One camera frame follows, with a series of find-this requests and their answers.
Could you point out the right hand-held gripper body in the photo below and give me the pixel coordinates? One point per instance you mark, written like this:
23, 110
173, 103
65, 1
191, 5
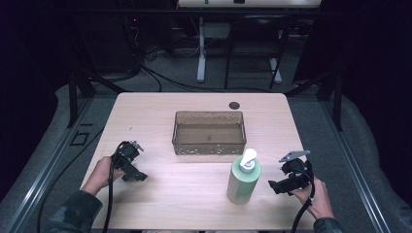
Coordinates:
297, 170

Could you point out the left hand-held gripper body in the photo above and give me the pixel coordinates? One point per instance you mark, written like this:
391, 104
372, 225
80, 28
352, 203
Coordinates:
126, 154

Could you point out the green pump bottle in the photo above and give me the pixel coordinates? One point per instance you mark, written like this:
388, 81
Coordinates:
243, 181

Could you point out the clear brown plastic bin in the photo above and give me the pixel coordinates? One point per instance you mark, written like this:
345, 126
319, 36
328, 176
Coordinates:
209, 134

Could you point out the person's left hand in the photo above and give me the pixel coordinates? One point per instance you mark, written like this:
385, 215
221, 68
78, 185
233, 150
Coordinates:
101, 176

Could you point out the person's right hand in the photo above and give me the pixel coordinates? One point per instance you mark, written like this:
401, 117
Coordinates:
319, 200

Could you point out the black metal stand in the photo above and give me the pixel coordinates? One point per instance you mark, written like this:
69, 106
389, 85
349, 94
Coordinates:
73, 97
337, 100

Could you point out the dark round table grommet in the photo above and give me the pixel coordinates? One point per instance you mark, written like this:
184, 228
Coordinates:
234, 105

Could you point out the black equipment cabinet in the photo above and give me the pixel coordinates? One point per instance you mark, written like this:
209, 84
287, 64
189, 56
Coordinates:
111, 42

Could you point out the black chair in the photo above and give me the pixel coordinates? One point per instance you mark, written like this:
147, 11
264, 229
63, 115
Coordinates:
252, 48

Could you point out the white desk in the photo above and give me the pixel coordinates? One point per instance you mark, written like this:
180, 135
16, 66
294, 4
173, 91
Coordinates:
201, 48

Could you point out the aluminium floor rail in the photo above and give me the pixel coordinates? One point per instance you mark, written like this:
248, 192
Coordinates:
42, 174
356, 168

